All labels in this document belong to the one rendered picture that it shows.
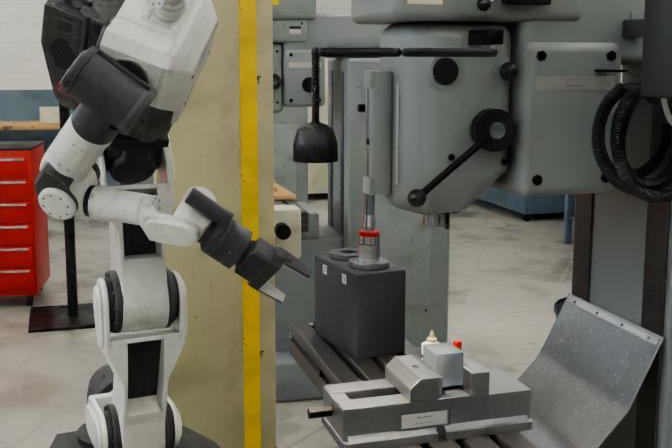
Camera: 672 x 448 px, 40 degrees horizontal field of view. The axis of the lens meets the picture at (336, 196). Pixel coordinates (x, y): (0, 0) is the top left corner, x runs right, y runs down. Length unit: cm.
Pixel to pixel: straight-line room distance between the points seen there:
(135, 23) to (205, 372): 186
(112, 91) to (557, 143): 78
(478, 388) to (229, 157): 184
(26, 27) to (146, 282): 850
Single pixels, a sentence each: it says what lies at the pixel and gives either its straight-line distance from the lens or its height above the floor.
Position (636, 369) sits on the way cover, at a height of 102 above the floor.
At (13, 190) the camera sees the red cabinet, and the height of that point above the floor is 75.
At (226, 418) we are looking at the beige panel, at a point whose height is 26.
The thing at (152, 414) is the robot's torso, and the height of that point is 75.
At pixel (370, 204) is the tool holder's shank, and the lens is 200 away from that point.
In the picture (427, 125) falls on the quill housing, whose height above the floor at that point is 146.
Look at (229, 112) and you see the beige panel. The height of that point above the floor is 138.
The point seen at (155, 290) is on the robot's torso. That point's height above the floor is 106.
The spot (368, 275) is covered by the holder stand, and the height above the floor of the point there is 111.
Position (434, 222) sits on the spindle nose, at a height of 129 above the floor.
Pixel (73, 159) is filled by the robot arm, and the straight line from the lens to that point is 183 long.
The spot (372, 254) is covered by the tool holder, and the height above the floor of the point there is 115.
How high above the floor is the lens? 158
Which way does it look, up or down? 9 degrees down
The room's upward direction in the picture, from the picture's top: straight up
